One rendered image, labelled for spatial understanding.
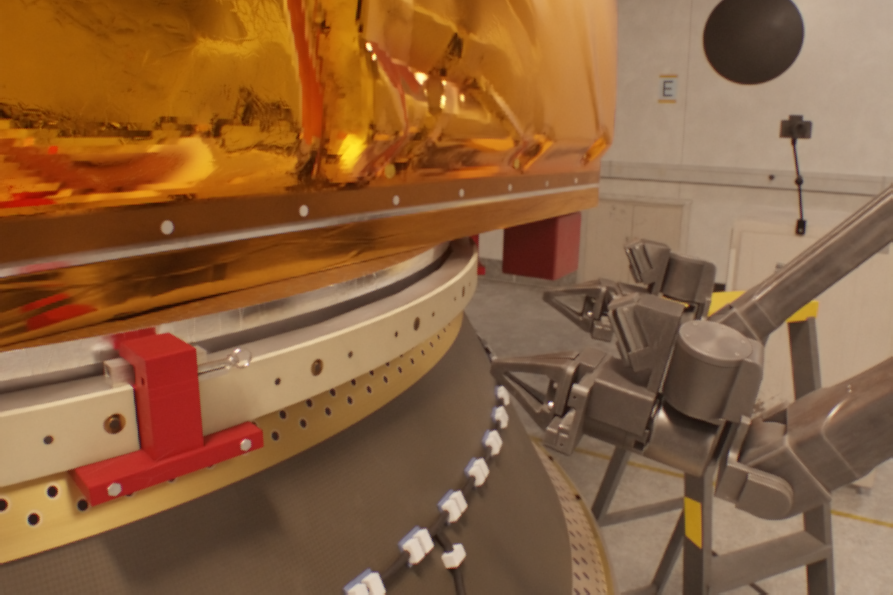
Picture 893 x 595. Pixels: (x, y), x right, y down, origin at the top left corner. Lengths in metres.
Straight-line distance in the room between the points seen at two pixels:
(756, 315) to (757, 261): 2.84
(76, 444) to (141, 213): 0.18
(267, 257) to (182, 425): 0.21
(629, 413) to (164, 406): 0.35
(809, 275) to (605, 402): 0.44
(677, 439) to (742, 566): 1.19
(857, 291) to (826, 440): 3.24
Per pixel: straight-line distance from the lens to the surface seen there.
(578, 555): 1.11
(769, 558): 1.77
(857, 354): 3.83
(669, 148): 7.79
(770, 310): 0.88
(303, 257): 0.64
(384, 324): 0.59
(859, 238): 0.91
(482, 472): 0.79
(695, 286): 0.87
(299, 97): 0.58
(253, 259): 0.59
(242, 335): 0.55
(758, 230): 3.70
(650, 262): 0.85
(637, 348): 0.53
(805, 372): 1.77
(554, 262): 1.34
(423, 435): 0.71
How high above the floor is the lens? 1.88
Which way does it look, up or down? 11 degrees down
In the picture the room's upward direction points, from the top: 1 degrees clockwise
